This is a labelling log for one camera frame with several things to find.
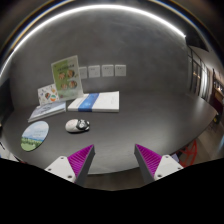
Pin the small white sticker card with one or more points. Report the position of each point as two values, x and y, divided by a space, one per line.
47 94

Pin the grey blue booklet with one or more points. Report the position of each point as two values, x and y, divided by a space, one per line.
47 110

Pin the white and blue book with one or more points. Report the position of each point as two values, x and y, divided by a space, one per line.
96 102

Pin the curved ceiling light strip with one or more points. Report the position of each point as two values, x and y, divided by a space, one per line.
99 7

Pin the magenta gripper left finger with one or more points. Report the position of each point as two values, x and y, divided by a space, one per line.
75 167

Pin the green food menu stand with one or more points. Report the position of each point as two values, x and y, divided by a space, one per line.
67 78

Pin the round landscape mouse pad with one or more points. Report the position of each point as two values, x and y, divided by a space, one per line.
34 135

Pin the white panda computer mouse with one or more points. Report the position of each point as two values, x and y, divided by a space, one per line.
77 125

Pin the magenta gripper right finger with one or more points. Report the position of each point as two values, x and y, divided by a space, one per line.
154 166

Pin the red chair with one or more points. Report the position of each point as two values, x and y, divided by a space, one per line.
187 155

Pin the white wall socket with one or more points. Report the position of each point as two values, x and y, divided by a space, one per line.
83 72
94 71
120 70
107 70

